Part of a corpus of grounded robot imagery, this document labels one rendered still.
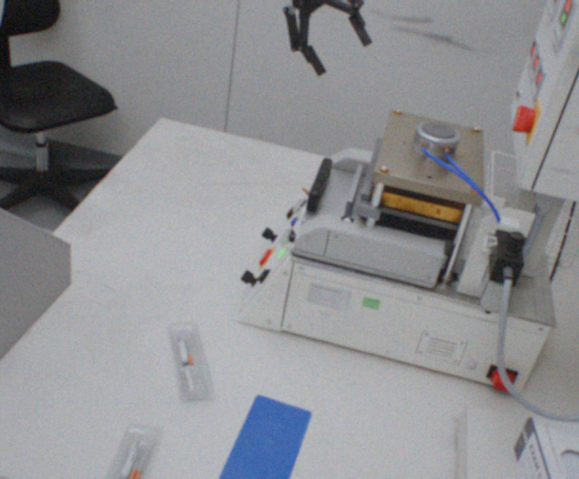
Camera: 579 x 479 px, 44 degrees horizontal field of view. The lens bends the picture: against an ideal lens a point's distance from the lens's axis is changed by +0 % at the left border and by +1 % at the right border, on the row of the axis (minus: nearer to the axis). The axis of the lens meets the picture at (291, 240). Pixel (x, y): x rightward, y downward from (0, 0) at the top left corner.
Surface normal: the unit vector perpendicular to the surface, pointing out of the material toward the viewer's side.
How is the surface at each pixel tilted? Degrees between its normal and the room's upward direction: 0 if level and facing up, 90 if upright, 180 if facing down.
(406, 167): 0
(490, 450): 0
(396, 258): 90
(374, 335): 90
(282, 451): 0
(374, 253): 90
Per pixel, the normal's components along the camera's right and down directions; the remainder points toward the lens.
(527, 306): 0.15, -0.82
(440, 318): -0.22, 0.52
